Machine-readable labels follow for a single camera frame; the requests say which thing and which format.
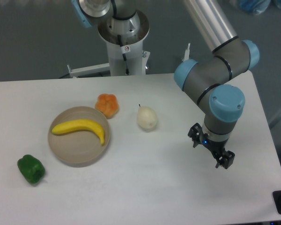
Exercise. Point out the beige round bowl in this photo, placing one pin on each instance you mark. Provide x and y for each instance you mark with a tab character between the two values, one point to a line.
79	148

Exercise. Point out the pale white pear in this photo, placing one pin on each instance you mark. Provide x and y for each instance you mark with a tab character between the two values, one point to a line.
147	118

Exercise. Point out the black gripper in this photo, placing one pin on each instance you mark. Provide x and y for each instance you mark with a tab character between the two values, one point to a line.
214	143

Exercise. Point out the green bell pepper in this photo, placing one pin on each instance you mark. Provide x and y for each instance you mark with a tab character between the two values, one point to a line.
31	168

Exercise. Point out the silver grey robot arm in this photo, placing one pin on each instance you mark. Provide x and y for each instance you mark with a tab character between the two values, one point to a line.
207	85

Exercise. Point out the blue plastic bag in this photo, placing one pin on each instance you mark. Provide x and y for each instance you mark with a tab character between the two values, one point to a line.
252	7

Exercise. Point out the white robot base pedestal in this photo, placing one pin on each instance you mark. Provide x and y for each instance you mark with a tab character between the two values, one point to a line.
124	44

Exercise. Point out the yellow banana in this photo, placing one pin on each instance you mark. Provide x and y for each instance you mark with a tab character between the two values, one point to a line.
80	125

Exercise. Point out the orange pumpkin toy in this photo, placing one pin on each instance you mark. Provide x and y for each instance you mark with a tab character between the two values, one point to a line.
107	104

